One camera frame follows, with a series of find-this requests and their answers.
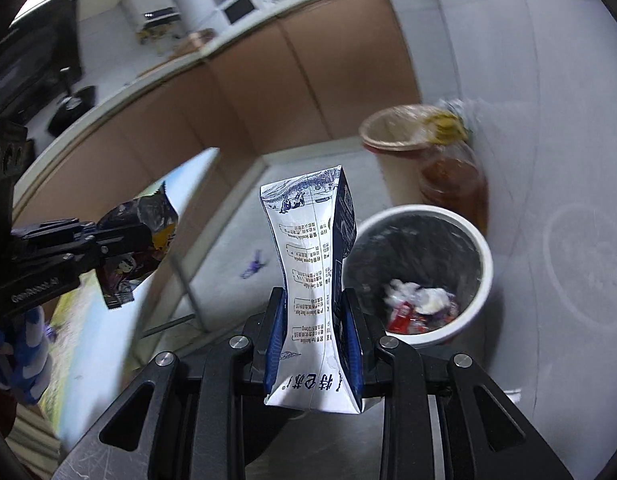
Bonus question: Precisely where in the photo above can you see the white microwave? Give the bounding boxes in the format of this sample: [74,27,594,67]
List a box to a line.
[222,0,258,24]

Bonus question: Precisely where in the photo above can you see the white and blue milk carton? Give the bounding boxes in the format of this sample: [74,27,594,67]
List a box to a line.
[260,165,364,416]

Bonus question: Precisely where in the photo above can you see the brown glass jar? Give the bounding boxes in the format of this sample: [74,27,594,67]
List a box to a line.
[419,142,489,237]

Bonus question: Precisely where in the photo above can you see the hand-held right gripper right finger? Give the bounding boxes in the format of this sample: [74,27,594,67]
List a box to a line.
[341,287,574,480]

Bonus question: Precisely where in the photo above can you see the crumpled white tissue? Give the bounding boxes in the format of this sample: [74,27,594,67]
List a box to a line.
[385,280,420,307]

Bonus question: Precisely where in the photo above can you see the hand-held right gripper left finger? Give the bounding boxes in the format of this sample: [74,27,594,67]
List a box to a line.
[51,287,289,480]

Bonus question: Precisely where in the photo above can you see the white round trash can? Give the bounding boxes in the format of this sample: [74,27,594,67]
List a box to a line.
[341,204,494,348]

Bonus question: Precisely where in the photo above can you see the black snack wrapper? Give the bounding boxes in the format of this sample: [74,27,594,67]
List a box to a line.
[97,180,180,311]

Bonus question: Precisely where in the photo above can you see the yellow plastic bag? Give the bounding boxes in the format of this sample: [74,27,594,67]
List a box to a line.
[423,99,475,145]

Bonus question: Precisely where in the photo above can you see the black television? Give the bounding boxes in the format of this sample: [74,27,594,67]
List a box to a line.
[0,0,82,118]

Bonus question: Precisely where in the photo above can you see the beige bucket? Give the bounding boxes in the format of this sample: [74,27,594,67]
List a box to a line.
[359,104,439,211]

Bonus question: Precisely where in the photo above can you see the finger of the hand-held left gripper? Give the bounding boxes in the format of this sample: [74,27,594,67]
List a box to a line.
[11,216,109,243]
[63,225,155,276]

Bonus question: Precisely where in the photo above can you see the purple plastic wrapper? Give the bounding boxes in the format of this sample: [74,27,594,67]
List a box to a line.
[240,252,270,281]

